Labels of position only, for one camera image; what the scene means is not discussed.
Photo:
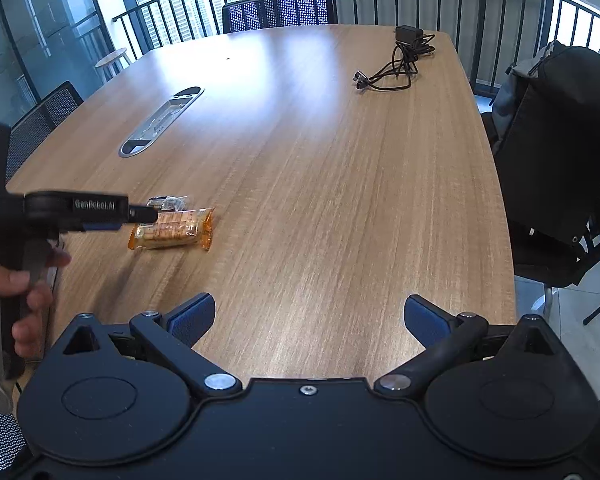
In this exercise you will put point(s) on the person's left hand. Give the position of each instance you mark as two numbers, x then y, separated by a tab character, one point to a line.
0	281

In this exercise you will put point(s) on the grey backpack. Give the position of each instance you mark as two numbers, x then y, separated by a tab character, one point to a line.
517	90

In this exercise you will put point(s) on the brown snack packet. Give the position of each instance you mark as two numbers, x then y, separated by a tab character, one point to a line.
170	203

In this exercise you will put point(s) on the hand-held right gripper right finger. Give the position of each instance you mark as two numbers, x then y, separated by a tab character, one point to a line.
425	319

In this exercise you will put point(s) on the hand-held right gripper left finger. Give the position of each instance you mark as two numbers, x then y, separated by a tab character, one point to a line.
195	317

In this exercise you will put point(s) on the orange biscuit packet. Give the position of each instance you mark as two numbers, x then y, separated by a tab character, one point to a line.
175	232

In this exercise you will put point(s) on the round wooden stool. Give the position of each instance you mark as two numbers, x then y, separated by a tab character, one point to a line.
112	57

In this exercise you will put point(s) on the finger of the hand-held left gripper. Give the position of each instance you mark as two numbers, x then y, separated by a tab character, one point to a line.
100	205

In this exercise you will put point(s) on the black metal railing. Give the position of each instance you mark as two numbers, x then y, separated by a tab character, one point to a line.
480	20

